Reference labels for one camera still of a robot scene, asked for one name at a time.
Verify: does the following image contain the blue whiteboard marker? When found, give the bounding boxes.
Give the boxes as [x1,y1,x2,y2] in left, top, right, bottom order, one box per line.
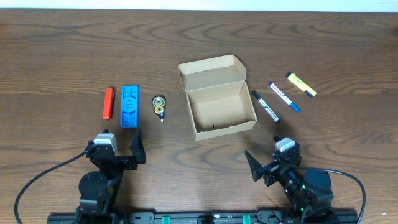
[269,82,301,113]

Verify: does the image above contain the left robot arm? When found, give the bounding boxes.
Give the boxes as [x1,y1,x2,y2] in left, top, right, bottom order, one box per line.
[75,129,146,224]

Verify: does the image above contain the yellow highlighter pen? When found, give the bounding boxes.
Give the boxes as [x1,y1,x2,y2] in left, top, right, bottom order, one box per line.
[286,72,317,98]

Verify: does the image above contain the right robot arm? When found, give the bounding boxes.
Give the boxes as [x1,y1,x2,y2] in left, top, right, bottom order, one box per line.
[244,136,340,223]

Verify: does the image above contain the black mounting rail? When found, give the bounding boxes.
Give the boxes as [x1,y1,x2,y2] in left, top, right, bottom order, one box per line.
[47,209,358,224]

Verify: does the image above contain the open cardboard box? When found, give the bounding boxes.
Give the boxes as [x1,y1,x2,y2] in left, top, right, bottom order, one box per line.
[178,54,257,141]

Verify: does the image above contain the blue magnetic whiteboard duster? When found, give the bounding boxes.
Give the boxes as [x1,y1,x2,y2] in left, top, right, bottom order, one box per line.
[120,85,139,128]

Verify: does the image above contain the black whiteboard marker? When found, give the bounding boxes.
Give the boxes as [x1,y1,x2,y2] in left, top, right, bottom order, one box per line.
[251,90,280,124]

